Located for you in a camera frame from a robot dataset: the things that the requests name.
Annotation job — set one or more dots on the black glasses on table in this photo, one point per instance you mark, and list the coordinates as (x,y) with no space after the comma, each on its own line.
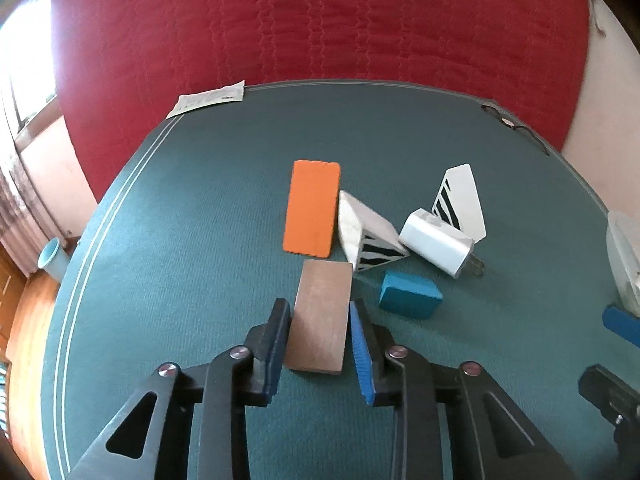
(512,122)

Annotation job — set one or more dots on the clear plastic bowl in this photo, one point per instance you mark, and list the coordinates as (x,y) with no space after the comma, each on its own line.
(622,245)

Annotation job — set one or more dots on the white paper label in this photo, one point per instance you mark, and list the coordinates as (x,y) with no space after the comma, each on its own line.
(188,102)

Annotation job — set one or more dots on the blue block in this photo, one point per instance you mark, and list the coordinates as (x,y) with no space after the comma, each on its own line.
(408,295)

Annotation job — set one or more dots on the pink patterned curtain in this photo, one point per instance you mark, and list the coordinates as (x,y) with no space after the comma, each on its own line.
(26,225)

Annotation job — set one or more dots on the white wedge block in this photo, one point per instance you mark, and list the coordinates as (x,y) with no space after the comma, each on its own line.
(458,203)

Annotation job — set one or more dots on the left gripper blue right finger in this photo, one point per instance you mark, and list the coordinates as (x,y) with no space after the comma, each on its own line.
(391,375)

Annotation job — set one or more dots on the grey striped wedge block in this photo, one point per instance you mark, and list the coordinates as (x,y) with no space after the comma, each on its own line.
(368,239)

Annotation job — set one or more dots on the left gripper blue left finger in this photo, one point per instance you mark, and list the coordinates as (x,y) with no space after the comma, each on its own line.
(245,375)

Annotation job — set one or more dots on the orange rectangular block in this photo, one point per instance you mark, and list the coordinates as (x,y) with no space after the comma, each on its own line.
(312,202)

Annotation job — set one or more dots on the light blue cup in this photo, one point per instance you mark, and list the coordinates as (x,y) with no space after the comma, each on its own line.
(53,260)

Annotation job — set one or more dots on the white power adapter plug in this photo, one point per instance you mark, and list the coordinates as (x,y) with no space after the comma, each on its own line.
(448,248)

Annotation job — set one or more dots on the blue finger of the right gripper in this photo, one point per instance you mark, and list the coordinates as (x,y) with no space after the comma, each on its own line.
(622,323)

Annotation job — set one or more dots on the tan rectangular wooden block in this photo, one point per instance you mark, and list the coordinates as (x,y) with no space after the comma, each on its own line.
(317,338)

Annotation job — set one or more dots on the red quilted sofa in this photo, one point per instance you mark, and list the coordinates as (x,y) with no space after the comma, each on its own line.
(120,65)

